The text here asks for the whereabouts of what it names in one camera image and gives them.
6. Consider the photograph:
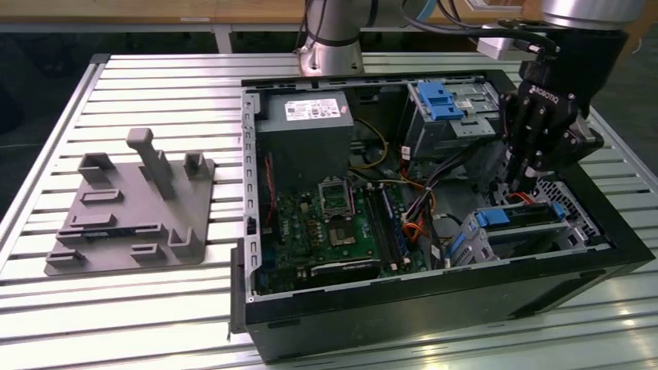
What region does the grey power supply unit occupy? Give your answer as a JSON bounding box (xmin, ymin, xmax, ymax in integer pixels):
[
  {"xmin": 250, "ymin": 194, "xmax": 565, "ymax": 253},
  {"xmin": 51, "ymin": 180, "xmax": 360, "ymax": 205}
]
[{"xmin": 254, "ymin": 89, "xmax": 357, "ymax": 200}]

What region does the grey parts rack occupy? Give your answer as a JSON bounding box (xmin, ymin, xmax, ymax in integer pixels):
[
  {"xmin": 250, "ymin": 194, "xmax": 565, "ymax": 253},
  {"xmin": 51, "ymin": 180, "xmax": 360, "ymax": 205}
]
[{"xmin": 43, "ymin": 126, "xmax": 218, "ymax": 277}]

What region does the white-clipped black RAM slot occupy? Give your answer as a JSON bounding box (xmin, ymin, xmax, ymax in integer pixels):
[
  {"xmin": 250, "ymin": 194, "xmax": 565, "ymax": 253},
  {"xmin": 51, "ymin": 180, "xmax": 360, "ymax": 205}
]
[
  {"xmin": 365, "ymin": 183, "xmax": 397, "ymax": 270},
  {"xmin": 378, "ymin": 183, "xmax": 413, "ymax": 265}
]

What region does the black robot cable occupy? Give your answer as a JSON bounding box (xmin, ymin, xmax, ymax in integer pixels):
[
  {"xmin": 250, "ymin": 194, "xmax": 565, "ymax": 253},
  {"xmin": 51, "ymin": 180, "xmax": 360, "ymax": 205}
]
[{"xmin": 400, "ymin": 0, "xmax": 563, "ymax": 55}]

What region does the silver drive cage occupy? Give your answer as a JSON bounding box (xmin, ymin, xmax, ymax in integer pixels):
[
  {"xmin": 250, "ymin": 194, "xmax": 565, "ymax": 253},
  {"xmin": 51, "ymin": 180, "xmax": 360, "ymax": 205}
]
[{"xmin": 405, "ymin": 79, "xmax": 521, "ymax": 161}]

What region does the metal socket cover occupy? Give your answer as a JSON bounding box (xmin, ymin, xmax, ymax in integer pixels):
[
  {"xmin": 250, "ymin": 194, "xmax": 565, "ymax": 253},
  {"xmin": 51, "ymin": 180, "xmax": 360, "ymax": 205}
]
[{"xmin": 317, "ymin": 176, "xmax": 357, "ymax": 220}]

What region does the black data wire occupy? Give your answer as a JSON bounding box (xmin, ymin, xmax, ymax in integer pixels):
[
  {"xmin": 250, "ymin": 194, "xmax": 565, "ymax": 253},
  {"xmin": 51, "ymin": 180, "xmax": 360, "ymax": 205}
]
[{"xmin": 433, "ymin": 212, "xmax": 468, "ymax": 232}]

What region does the silver metal disk bay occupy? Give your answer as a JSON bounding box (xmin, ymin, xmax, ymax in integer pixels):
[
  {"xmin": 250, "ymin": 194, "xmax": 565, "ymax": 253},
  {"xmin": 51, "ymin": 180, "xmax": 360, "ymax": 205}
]
[{"xmin": 452, "ymin": 180, "xmax": 613, "ymax": 271}]

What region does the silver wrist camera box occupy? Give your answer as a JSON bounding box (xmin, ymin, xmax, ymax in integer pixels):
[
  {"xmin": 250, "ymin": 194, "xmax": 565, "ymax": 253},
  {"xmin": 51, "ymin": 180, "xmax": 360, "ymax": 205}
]
[{"xmin": 477, "ymin": 36, "xmax": 521, "ymax": 61}]

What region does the black PC case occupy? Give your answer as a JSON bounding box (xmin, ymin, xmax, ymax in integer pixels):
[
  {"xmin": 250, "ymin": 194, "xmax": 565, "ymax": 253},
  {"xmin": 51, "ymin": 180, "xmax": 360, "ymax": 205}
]
[{"xmin": 229, "ymin": 69, "xmax": 657, "ymax": 363}]

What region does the thin red wire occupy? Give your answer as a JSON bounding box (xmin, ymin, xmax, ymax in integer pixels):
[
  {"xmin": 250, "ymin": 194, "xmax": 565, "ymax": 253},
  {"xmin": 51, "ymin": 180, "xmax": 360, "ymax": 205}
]
[{"xmin": 262, "ymin": 153, "xmax": 276, "ymax": 227}]

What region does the green motherboard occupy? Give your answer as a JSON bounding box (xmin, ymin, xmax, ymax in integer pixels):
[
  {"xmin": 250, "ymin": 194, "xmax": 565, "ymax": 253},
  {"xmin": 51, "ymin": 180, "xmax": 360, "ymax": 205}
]
[{"xmin": 257, "ymin": 169, "xmax": 432, "ymax": 288}]

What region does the blue drive cage latch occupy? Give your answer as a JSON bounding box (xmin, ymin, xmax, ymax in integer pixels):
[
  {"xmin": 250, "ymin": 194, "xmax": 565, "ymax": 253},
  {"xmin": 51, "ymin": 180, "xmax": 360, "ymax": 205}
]
[{"xmin": 417, "ymin": 80, "xmax": 464, "ymax": 121}]

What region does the black cable bundle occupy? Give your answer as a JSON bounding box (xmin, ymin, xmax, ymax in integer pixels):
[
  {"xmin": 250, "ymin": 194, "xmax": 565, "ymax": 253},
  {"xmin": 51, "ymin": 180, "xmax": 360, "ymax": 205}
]
[{"xmin": 401, "ymin": 133, "xmax": 509, "ymax": 232}]

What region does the red orange yellow power wire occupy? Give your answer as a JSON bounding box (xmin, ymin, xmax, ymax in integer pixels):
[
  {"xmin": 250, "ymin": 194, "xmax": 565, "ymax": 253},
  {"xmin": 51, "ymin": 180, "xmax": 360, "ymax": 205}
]
[{"xmin": 404, "ymin": 191, "xmax": 535, "ymax": 242}]

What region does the black CPU socket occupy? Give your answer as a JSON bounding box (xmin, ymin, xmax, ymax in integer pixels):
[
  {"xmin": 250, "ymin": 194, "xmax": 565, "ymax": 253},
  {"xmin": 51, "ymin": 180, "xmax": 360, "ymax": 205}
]
[{"xmin": 328, "ymin": 225, "xmax": 361, "ymax": 248}]

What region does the black graphics card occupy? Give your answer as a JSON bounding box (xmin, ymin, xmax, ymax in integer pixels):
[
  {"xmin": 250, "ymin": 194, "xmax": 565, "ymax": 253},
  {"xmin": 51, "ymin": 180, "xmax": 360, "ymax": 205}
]
[{"xmin": 308, "ymin": 257, "xmax": 385, "ymax": 288}]

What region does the wooden workbench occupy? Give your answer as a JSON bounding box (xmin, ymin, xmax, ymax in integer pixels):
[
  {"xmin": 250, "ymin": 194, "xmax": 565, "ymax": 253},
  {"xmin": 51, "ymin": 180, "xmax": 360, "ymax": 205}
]
[{"xmin": 0, "ymin": 0, "xmax": 527, "ymax": 53}]

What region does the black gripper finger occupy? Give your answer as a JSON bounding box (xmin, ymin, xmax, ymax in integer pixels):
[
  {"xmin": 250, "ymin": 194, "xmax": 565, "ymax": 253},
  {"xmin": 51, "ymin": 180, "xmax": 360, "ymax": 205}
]
[
  {"xmin": 525, "ymin": 114, "xmax": 605, "ymax": 181},
  {"xmin": 500, "ymin": 89, "xmax": 553, "ymax": 193}
]

